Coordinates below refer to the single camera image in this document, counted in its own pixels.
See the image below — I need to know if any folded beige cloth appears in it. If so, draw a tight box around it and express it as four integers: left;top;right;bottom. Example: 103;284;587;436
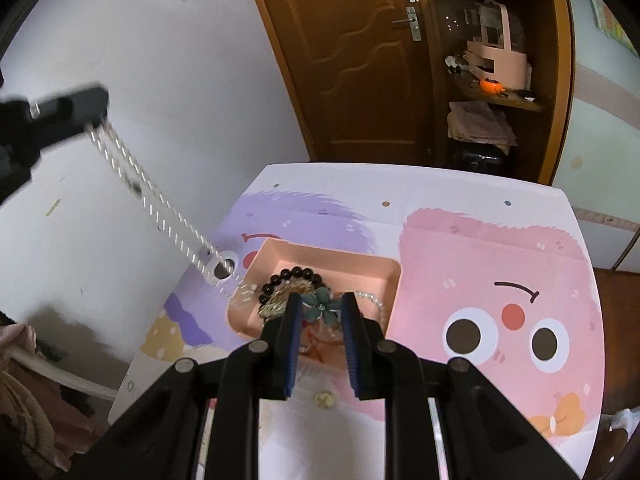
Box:
446;100;517;153

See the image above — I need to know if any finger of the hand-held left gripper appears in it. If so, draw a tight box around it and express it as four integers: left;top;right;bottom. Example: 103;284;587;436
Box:
29;86;110;153

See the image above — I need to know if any black bag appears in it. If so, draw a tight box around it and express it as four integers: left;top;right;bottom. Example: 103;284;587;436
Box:
457;142;503;173

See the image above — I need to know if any light blue wardrobe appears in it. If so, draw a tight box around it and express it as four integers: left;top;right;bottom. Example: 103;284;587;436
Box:
550;0;640;276

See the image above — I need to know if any dark bead bracelet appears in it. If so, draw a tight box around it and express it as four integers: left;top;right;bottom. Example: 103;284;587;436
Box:
259;267;326;311

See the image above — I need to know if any gold crystal bead hairpiece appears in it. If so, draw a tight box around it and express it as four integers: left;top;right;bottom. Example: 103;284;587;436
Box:
257;280;321;318

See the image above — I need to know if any white pearl bracelet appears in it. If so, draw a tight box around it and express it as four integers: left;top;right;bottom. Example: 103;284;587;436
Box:
350;290;388;333

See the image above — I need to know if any wooden shelf cabinet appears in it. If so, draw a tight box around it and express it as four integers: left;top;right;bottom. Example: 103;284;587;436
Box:
420;0;576;186

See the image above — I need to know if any red bead bracelet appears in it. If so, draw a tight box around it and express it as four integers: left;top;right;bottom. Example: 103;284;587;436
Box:
300;327;346;361

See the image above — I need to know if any metal door handle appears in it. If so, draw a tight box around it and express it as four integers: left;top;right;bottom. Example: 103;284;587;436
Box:
391;6;422;42

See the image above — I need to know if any pink desktop organiser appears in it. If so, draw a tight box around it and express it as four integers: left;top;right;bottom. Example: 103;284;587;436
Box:
462;0;532;88

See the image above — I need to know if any pink plastic tray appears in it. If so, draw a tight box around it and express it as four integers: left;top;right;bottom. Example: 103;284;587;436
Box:
226;238;402;373

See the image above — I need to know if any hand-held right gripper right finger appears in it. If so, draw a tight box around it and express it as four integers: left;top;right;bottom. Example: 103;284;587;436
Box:
341;291;576;480

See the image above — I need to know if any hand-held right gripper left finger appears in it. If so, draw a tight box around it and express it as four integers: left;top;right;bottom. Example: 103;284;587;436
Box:
70;292;305;480

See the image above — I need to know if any brown wooden door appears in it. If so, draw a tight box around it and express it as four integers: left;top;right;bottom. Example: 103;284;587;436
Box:
240;0;441;166

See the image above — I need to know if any teal flower brooch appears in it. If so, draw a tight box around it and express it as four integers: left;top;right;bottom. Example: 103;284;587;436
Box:
299;287;346;328

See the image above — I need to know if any white pearl bow chain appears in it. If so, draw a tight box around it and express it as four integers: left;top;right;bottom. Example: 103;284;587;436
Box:
85;117;226;286

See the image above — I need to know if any colourful wall poster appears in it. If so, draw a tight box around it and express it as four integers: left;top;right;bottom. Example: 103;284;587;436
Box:
587;0;640;56

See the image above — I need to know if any cartoon monster tablecloth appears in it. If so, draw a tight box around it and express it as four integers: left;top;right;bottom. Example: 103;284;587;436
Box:
107;162;606;480

